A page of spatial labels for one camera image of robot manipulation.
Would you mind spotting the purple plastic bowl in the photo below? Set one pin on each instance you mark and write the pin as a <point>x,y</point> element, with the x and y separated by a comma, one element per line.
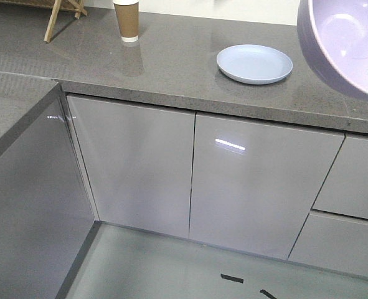
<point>333,37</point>

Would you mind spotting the light blue plate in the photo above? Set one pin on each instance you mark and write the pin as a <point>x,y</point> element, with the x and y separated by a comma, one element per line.
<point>254,64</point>

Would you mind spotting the brown paper cup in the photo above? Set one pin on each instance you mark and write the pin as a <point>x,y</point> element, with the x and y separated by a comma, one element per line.
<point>127,14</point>

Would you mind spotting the grey left cabinet door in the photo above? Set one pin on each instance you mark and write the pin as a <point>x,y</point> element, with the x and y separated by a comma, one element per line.
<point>139,163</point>

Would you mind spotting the grey cabinet door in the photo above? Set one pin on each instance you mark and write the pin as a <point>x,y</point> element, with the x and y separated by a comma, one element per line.
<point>254,183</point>
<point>139,163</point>

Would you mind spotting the grey right cabinet door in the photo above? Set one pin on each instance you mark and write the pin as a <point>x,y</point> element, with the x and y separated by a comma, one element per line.
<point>254,183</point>

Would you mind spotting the grey side cabinet doors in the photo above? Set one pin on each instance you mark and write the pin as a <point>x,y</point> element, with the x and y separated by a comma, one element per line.
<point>45,214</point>

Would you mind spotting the grey upper drawer front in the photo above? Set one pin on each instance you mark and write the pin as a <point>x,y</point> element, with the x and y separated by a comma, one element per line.
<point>345,190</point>

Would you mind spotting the grey drawer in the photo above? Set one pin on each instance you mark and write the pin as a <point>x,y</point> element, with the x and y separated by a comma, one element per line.
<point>333,242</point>
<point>345,190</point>

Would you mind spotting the grey stone countertop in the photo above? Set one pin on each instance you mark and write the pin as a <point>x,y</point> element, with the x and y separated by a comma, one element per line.
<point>23,98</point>

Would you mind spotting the grey lower drawer front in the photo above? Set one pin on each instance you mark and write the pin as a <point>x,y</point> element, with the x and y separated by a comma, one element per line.
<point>333,242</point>

